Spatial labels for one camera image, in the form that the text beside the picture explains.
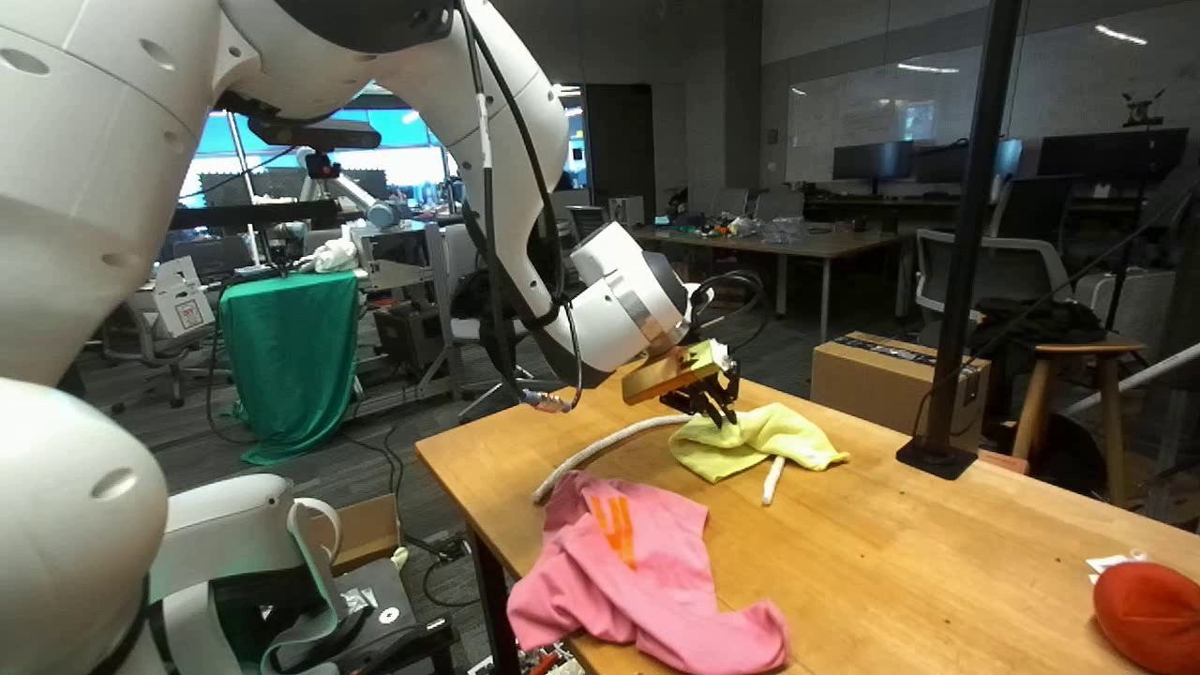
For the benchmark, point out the yellow-topped black gripper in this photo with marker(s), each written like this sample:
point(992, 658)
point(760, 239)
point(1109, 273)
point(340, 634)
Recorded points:
point(695, 382)

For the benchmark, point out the yellow-green towel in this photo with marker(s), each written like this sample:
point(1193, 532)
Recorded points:
point(719, 452)

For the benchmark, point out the magenta pink shirt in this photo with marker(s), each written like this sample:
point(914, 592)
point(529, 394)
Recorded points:
point(629, 563)

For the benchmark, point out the orange red cloth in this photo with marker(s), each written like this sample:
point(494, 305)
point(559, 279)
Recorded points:
point(1152, 617)

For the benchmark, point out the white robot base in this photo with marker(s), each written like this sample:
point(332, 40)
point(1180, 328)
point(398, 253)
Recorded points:
point(247, 583)

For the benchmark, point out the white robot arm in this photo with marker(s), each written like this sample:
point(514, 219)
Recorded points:
point(102, 105)

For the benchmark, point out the wooden background desk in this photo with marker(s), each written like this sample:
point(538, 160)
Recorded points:
point(823, 244)

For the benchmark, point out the cardboard box on floor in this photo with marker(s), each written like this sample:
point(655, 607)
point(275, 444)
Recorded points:
point(892, 382)

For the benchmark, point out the wooden stool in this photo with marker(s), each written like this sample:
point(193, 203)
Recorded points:
point(1072, 425)

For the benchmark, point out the green draped cloth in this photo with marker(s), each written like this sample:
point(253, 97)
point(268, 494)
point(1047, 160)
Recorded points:
point(293, 363)

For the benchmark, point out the black camera stand pole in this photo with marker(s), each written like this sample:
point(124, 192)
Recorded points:
point(935, 449)

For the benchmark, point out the overhead black camera rig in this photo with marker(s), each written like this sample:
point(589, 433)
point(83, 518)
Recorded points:
point(317, 143)

